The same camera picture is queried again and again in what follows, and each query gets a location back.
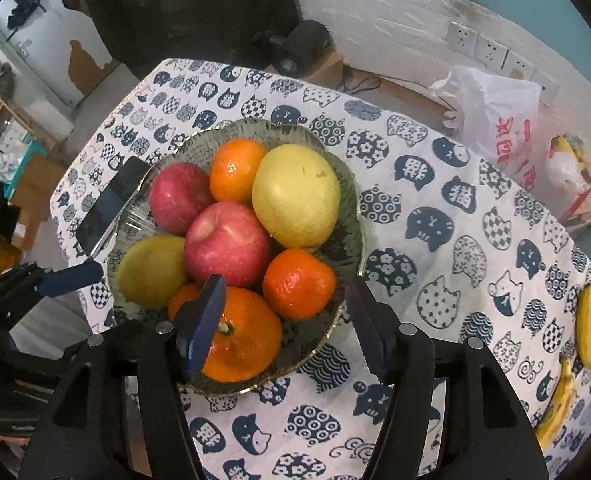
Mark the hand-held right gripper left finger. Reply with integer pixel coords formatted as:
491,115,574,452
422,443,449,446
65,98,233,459
19,273,227,480

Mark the green glass bowl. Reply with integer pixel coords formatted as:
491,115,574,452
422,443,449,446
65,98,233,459
106,119,366,395

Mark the red apple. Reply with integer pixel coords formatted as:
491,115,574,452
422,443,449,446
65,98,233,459
149,161,215,236
184,201,272,290

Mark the large yellow pear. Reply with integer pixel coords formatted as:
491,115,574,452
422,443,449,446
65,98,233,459
252,144,341,249

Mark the small orange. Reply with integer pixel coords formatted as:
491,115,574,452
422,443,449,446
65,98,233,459
209,139,268,204
168,282,202,322
262,248,337,322

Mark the cat print tablecloth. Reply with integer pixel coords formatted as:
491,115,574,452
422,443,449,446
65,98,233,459
49,57,591,480

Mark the cardboard box stack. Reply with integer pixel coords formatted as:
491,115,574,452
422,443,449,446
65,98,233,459
10,157,69,252

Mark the red white paper box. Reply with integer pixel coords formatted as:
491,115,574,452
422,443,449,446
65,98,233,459
558,180,591,227

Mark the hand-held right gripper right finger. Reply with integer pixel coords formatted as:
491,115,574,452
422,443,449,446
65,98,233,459
344,276,549,480

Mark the large black cabinet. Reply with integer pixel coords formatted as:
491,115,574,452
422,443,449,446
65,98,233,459
72,0,301,68

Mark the yellow green pear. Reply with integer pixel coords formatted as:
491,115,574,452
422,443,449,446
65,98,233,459
118,235,190,309

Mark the wooden shelf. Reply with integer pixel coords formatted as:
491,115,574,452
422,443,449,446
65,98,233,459
0,67,37,147

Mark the dark folded umbrella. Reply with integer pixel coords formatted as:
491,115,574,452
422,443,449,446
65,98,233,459
6,0,44,31

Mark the dark round speaker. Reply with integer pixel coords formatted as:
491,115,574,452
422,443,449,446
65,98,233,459
272,20,332,76

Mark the brown cardboard box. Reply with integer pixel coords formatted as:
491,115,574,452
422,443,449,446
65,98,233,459
300,50,347,91

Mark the black cable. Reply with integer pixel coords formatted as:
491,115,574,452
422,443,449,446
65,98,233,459
342,66,382,94

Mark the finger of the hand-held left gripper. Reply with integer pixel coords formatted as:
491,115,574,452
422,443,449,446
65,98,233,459
5,319,148,366
0,259,105,332

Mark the teal box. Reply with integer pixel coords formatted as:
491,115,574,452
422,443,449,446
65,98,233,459
0,140,47,197

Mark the black smartphone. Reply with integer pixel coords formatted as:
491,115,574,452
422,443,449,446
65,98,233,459
75,156,151,257

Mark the large orange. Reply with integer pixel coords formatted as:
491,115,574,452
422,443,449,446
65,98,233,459
201,287,283,382

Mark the yellow white packet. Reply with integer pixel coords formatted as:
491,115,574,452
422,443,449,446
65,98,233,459
548,134,591,196

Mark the white plastic bag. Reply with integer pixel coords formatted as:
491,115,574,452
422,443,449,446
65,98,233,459
428,65,591,233

